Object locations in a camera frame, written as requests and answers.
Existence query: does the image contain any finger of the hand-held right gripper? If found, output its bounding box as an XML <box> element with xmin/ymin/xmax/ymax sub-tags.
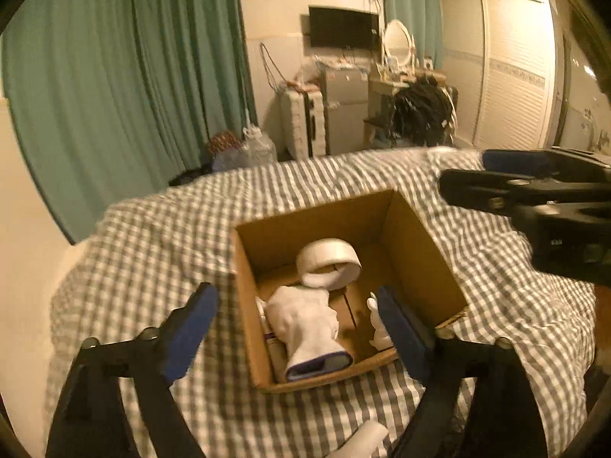
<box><xmin>481</xmin><ymin>148</ymin><xmax>611</xmax><ymax>183</ymax></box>
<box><xmin>438</xmin><ymin>168</ymin><xmax>611</xmax><ymax>223</ymax></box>

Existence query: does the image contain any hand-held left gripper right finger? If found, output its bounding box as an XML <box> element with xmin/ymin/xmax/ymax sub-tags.
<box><xmin>376</xmin><ymin>285</ymin><xmax>550</xmax><ymax>458</ymax></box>

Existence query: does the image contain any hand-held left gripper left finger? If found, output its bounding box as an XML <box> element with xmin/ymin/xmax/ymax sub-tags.
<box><xmin>44</xmin><ymin>282</ymin><xmax>221</xmax><ymax>458</ymax></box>

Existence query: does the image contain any small white figurine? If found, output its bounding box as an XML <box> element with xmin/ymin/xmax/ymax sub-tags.
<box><xmin>366</xmin><ymin>292</ymin><xmax>397</xmax><ymax>352</ymax></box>

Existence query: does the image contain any cardboard box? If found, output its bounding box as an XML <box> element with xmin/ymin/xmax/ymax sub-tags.
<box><xmin>231</xmin><ymin>189</ymin><xmax>471</xmax><ymax>394</ymax></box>

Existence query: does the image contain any white glove with blue cuff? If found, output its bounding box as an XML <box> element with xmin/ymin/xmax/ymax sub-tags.
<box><xmin>264</xmin><ymin>285</ymin><xmax>354</xmax><ymax>383</ymax></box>

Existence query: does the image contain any white tape roll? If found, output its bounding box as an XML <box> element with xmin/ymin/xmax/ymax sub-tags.
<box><xmin>295</xmin><ymin>238</ymin><xmax>364</xmax><ymax>291</ymax></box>

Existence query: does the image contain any small pale bottle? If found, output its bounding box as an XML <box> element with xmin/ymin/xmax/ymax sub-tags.
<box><xmin>255</xmin><ymin>296</ymin><xmax>288</xmax><ymax>384</ymax></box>

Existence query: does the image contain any grey checked blanket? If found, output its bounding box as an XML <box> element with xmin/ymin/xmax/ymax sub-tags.
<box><xmin>44</xmin><ymin>145</ymin><xmax>603</xmax><ymax>458</ymax></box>

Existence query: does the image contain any white louvered wardrobe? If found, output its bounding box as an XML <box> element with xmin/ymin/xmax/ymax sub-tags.
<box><xmin>438</xmin><ymin>0</ymin><xmax>563</xmax><ymax>152</ymax></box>

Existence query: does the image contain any pile of black clothing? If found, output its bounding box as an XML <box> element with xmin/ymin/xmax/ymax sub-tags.
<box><xmin>390</xmin><ymin>75</ymin><xmax>459</xmax><ymax>147</ymax></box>

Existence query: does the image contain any white plastic object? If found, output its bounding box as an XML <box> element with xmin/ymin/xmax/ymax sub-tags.
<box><xmin>328</xmin><ymin>420</ymin><xmax>390</xmax><ymax>458</ymax></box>

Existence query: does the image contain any wooden dressing table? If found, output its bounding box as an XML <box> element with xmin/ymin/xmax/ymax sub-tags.
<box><xmin>363</xmin><ymin>68</ymin><xmax>448</xmax><ymax>146</ymax></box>

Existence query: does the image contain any small grey fridge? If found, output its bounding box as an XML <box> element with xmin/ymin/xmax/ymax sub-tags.
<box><xmin>322</xmin><ymin>66</ymin><xmax>371</xmax><ymax>156</ymax></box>

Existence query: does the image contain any oval white vanity mirror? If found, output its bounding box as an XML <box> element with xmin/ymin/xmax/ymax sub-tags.
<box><xmin>381</xmin><ymin>19</ymin><xmax>416</xmax><ymax>68</ymax></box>

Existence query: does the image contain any narrow green curtain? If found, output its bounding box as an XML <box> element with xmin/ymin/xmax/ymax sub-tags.
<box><xmin>379</xmin><ymin>0</ymin><xmax>443</xmax><ymax>70</ymax></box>

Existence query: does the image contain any white suitcase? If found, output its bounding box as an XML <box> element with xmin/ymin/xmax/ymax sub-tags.
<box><xmin>280</xmin><ymin>89</ymin><xmax>328</xmax><ymax>160</ymax></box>

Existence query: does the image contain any red patterned bag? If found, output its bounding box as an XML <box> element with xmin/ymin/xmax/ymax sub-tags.
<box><xmin>209</xmin><ymin>131</ymin><xmax>242</xmax><ymax>155</ymax></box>

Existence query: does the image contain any clear plastic water jug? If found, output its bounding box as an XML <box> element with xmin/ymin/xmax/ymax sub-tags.
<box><xmin>240</xmin><ymin>125</ymin><xmax>278</xmax><ymax>169</ymax></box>

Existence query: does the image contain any wide green curtain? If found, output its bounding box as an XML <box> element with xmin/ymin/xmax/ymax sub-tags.
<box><xmin>1</xmin><ymin>0</ymin><xmax>259</xmax><ymax>245</ymax></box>

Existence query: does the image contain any black wall television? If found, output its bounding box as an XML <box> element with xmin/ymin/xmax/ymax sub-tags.
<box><xmin>308</xmin><ymin>5</ymin><xmax>381</xmax><ymax>51</ymax></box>

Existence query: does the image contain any hanging wall cable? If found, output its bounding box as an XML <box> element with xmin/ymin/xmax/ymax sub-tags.
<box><xmin>259</xmin><ymin>42</ymin><xmax>288</xmax><ymax>92</ymax></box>

